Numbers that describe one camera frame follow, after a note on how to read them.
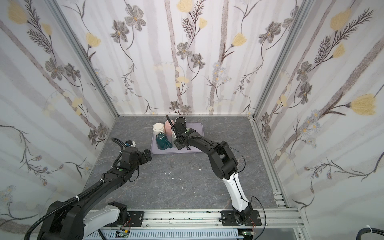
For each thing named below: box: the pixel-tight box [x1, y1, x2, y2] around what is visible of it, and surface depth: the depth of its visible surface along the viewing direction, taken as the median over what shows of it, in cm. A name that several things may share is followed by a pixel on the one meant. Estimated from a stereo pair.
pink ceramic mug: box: [164, 119, 175, 143], surface depth 104 cm
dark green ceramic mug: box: [155, 132, 173, 150], surface depth 98 cm
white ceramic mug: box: [152, 122, 165, 135], surface depth 106 cm
